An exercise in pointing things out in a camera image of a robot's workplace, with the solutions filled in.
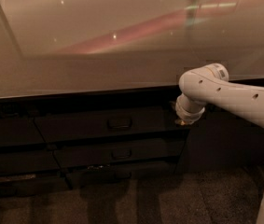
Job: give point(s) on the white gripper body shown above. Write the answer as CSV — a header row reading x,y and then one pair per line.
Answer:
x,y
188,115

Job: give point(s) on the dark top drawer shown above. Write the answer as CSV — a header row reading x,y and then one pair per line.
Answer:
x,y
95,124

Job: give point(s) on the dark drawer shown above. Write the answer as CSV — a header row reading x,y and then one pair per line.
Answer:
x,y
120,151
116,173
95,124

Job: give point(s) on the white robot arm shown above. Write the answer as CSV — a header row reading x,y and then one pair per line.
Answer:
x,y
210,85

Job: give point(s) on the dark middle drawer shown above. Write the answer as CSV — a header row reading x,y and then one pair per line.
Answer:
x,y
120,151

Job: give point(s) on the dark bottom drawer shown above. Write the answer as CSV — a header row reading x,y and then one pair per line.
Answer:
x,y
116,173

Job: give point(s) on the dark left drawer column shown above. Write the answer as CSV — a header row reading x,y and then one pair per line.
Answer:
x,y
27,166

